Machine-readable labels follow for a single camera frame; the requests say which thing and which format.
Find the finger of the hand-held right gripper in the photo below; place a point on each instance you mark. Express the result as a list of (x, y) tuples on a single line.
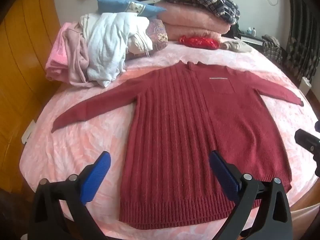
[(307, 140)]

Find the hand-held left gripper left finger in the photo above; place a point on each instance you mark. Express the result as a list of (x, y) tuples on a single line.
[(98, 180)]

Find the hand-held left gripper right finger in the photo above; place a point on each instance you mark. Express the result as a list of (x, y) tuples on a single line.
[(223, 177)]

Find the dark red knit sweater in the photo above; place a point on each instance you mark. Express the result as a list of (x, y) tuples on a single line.
[(175, 130)]

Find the pink leaf-pattern bed blanket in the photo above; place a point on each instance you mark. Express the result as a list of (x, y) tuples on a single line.
[(82, 140)]

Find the white box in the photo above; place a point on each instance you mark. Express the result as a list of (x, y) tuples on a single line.
[(305, 85)]

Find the grey plaid shirt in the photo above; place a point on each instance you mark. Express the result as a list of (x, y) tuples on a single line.
[(272, 48)]

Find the dark patterned curtain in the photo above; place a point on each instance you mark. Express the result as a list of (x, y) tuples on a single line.
[(303, 30)]

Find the dark nightstand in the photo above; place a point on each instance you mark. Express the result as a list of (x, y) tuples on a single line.
[(252, 40)]

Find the beige garment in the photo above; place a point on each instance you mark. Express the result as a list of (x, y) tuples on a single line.
[(236, 46)]

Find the mauve garment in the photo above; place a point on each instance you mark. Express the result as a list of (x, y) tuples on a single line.
[(77, 62)]

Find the bottles on nightstand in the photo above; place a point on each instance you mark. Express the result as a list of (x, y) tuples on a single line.
[(251, 31)]

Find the pink cloth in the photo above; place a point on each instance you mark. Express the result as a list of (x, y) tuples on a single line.
[(57, 55)]

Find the white striped garment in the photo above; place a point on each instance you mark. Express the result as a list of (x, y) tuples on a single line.
[(107, 45)]

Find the red sequined pouch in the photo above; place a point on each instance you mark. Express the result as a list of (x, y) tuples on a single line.
[(200, 41)]

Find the cream garment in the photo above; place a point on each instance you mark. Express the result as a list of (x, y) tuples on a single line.
[(140, 42)]

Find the purple patterned pillow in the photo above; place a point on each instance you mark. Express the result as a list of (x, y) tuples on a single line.
[(159, 33)]

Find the wooden wardrobe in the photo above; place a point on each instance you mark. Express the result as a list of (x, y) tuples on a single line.
[(20, 42)]

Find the folded pink fleece blanket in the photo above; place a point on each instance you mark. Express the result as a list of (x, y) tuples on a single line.
[(190, 20)]

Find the blue pillow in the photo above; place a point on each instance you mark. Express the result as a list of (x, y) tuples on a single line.
[(112, 5)]

